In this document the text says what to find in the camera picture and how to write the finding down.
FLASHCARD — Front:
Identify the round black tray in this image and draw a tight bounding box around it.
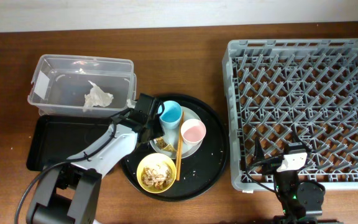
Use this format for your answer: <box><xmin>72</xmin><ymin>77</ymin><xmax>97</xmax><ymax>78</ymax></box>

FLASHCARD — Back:
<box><xmin>120</xmin><ymin>94</ymin><xmax>229</xmax><ymax>202</ymax></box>

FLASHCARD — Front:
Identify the black rectangular tray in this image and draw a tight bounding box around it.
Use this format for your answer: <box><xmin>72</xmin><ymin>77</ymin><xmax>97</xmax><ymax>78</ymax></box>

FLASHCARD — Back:
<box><xmin>26</xmin><ymin>115</ymin><xmax>110</xmax><ymax>171</ymax></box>

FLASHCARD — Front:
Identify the blue cup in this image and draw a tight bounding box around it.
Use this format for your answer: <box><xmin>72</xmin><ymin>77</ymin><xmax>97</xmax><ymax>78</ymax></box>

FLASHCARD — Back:
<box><xmin>158</xmin><ymin>101</ymin><xmax>183</xmax><ymax>129</ymax></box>

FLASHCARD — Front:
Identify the pink cup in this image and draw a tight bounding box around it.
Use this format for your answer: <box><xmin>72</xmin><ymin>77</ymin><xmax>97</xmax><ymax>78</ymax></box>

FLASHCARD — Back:
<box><xmin>180</xmin><ymin>119</ymin><xmax>206</xmax><ymax>146</ymax></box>

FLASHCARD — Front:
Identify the white tissue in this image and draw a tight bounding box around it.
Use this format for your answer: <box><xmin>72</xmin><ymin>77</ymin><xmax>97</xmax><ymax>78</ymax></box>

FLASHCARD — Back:
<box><xmin>83</xmin><ymin>81</ymin><xmax>114</xmax><ymax>112</ymax></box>

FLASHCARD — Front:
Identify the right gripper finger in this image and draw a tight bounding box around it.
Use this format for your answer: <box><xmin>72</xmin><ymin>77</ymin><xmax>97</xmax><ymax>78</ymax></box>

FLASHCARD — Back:
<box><xmin>254</xmin><ymin>136</ymin><xmax>265</xmax><ymax>162</ymax></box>
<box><xmin>292</xmin><ymin>131</ymin><xmax>311</xmax><ymax>152</ymax></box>

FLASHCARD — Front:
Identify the white label on bin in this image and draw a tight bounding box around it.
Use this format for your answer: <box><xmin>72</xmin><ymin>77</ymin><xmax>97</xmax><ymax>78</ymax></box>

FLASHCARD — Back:
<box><xmin>34</xmin><ymin>71</ymin><xmax>50</xmax><ymax>100</ymax></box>

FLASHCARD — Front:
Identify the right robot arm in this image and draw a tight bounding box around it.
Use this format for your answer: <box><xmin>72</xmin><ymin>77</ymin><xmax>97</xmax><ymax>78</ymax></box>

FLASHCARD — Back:
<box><xmin>253</xmin><ymin>132</ymin><xmax>326</xmax><ymax>223</ymax></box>

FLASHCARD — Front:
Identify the wooden chopstick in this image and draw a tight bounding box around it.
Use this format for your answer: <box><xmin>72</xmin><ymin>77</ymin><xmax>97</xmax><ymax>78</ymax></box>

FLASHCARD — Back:
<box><xmin>175</xmin><ymin>111</ymin><xmax>185</xmax><ymax>181</ymax></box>

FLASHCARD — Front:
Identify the food scraps and rice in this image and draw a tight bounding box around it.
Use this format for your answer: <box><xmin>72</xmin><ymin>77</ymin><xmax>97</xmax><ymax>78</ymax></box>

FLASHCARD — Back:
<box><xmin>141</xmin><ymin>163</ymin><xmax>172</xmax><ymax>190</ymax></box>

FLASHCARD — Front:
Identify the clear plastic bin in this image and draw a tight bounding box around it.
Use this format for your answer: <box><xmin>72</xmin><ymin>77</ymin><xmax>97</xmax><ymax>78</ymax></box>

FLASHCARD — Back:
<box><xmin>27</xmin><ymin>54</ymin><xmax>137</xmax><ymax>118</ymax></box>

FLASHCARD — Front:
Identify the gold foil wrapper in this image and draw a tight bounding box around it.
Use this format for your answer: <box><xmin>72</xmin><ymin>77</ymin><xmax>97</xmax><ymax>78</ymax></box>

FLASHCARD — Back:
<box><xmin>154</xmin><ymin>137</ymin><xmax>177</xmax><ymax>152</ymax></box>

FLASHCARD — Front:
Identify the grey dishwasher rack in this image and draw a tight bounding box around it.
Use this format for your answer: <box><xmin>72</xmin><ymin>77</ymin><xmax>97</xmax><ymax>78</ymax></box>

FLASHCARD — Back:
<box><xmin>222</xmin><ymin>39</ymin><xmax>358</xmax><ymax>192</ymax></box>

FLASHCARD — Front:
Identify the yellow bowl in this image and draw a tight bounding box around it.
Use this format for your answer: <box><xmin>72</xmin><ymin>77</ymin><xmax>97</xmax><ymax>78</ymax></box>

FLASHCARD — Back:
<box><xmin>136</xmin><ymin>153</ymin><xmax>177</xmax><ymax>194</ymax></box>

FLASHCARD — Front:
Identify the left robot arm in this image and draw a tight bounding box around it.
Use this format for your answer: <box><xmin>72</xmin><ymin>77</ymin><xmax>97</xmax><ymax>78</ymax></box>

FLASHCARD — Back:
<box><xmin>24</xmin><ymin>94</ymin><xmax>165</xmax><ymax>223</ymax></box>

